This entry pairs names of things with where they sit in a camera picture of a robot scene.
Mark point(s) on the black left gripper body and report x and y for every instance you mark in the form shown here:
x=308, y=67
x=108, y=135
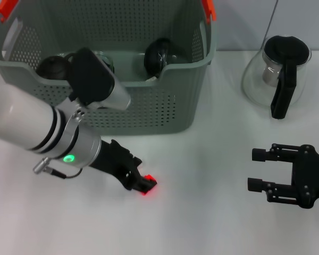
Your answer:
x=114, y=159

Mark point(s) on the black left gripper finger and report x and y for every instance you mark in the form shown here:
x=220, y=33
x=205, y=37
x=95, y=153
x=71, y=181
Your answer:
x=142, y=184

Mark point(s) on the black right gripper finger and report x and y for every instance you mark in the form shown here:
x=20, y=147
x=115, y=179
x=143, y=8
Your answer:
x=260, y=154
x=255, y=184

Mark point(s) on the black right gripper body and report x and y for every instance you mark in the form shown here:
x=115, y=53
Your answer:
x=311, y=175

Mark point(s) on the red sloped toy brick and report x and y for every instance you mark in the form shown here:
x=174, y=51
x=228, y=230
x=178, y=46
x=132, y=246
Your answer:
x=149, y=177

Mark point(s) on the glass teacup with black holder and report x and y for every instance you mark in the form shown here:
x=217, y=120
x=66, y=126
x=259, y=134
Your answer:
x=107, y=62

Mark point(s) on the black round object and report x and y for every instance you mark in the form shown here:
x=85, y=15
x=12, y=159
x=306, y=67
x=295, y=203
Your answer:
x=157, y=57

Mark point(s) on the silver left gripper elbow plug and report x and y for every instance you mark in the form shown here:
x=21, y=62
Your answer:
x=41, y=164

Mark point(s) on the grey perforated plastic storage basket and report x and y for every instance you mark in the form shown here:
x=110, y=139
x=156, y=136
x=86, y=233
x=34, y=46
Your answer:
x=162, y=106

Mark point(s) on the dark clay teapot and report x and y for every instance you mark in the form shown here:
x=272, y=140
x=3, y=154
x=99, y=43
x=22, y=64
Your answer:
x=51, y=69

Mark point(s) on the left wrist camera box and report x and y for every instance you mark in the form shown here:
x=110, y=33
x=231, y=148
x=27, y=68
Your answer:
x=93, y=79

